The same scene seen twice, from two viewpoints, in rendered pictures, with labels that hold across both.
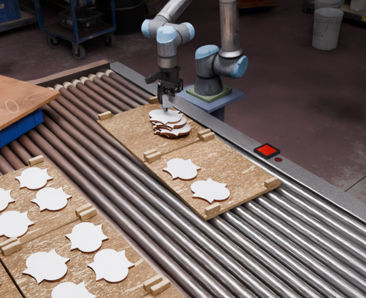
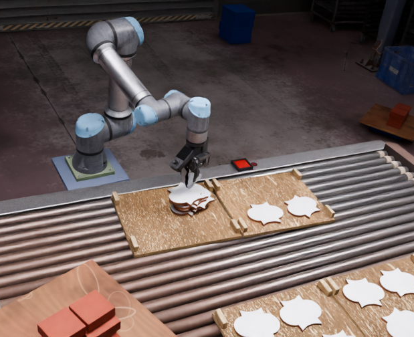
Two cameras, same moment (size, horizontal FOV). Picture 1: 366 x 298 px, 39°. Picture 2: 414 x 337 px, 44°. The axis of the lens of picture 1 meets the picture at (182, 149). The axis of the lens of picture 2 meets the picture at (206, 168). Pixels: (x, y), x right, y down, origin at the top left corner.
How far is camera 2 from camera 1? 234 cm
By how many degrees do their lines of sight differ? 67
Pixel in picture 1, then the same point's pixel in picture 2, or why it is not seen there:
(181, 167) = (264, 212)
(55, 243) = (370, 317)
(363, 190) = not seen: hidden behind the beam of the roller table
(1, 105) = not seen: hidden behind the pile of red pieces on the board
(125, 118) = (142, 231)
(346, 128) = (15, 154)
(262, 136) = not seen: outside the picture
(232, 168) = (269, 187)
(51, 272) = not seen: outside the picture
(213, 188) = (300, 203)
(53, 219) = (333, 315)
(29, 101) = (104, 293)
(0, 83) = (9, 326)
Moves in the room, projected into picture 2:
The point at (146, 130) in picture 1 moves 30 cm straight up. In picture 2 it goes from (178, 220) to (186, 154)
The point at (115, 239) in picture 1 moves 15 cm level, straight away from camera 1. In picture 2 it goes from (363, 275) to (321, 270)
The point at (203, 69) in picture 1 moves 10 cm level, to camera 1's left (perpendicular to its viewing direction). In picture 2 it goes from (99, 143) to (89, 155)
